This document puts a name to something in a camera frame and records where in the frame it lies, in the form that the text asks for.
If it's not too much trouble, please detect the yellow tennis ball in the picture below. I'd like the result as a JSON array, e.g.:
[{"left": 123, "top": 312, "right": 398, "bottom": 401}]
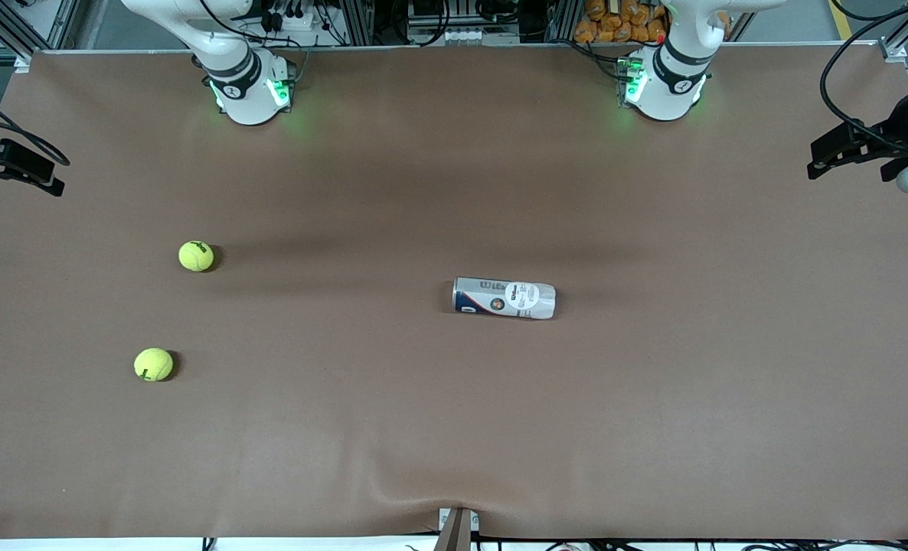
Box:
[
  {"left": 178, "top": 240, "right": 215, "bottom": 273},
  {"left": 133, "top": 347, "right": 175, "bottom": 383}
]

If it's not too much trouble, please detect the clear Wilson tennis ball can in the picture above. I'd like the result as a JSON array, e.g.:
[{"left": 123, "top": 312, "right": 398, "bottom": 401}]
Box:
[{"left": 452, "top": 276, "right": 557, "bottom": 321}]

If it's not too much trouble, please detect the orange bagged goods pile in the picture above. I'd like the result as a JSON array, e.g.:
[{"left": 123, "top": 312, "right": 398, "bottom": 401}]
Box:
[{"left": 574, "top": 0, "right": 668, "bottom": 44}]

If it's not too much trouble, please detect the white power strip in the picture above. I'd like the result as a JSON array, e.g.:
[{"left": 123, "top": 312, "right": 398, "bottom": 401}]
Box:
[{"left": 259, "top": 6, "right": 317, "bottom": 33}]

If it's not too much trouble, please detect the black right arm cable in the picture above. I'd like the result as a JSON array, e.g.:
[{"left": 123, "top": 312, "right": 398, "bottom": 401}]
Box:
[{"left": 0, "top": 86, "right": 70, "bottom": 168}]

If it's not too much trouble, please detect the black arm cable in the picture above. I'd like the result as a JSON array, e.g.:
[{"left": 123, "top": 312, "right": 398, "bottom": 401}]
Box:
[
  {"left": 819, "top": 0, "right": 908, "bottom": 132},
  {"left": 0, "top": 86, "right": 70, "bottom": 168}
]

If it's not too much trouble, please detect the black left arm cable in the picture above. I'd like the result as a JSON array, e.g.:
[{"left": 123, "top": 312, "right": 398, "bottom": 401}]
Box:
[{"left": 819, "top": 0, "right": 908, "bottom": 132}]

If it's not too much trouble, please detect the aluminium frame post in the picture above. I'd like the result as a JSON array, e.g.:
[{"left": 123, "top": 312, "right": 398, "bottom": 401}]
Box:
[
  {"left": 343, "top": 0, "right": 374, "bottom": 47},
  {"left": 546, "top": 0, "right": 577, "bottom": 43}
]

